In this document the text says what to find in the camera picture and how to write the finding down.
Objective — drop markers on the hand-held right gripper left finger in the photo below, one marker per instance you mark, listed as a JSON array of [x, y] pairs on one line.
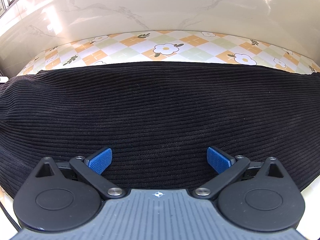
[[100, 161]]

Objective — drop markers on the floral checkered tablecloth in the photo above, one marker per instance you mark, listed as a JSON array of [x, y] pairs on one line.
[[162, 48]]

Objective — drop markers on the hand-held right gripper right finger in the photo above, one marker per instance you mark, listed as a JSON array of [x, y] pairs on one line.
[[218, 160]]

